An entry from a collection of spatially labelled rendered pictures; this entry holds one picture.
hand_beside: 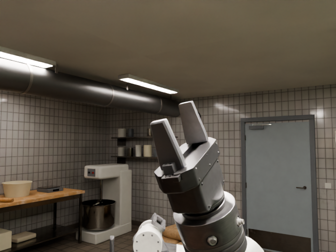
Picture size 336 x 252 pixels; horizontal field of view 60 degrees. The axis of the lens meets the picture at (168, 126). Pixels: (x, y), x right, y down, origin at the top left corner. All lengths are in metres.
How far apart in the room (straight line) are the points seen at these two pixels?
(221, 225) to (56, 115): 5.77
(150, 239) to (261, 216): 4.55
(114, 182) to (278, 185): 2.98
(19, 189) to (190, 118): 4.74
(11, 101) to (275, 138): 4.43
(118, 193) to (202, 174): 5.44
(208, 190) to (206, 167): 0.03
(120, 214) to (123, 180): 0.63
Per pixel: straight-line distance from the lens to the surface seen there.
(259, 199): 5.16
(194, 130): 0.41
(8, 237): 4.96
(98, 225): 5.47
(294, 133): 4.96
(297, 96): 5.04
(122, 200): 5.80
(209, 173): 0.38
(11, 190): 5.09
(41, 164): 5.89
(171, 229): 4.63
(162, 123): 0.33
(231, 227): 0.40
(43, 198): 4.95
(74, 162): 6.34
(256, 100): 5.17
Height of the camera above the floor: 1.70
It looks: 4 degrees up
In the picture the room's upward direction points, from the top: straight up
